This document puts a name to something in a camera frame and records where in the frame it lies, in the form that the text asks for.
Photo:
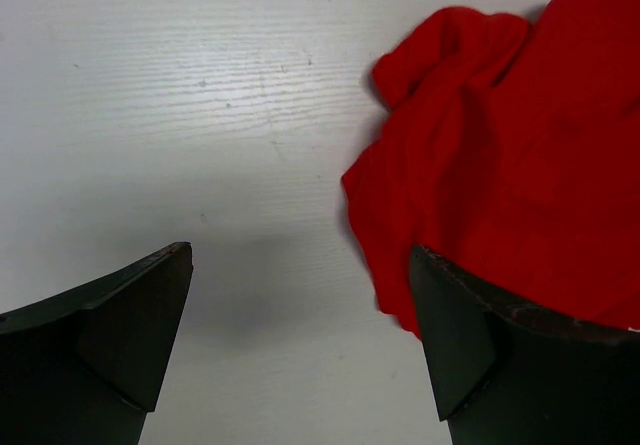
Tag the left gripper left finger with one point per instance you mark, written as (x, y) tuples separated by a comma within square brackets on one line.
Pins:
[(87, 366)]

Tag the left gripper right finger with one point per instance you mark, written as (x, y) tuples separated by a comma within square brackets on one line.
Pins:
[(507, 370)]

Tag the red t shirt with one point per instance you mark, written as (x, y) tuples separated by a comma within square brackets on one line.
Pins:
[(511, 149)]

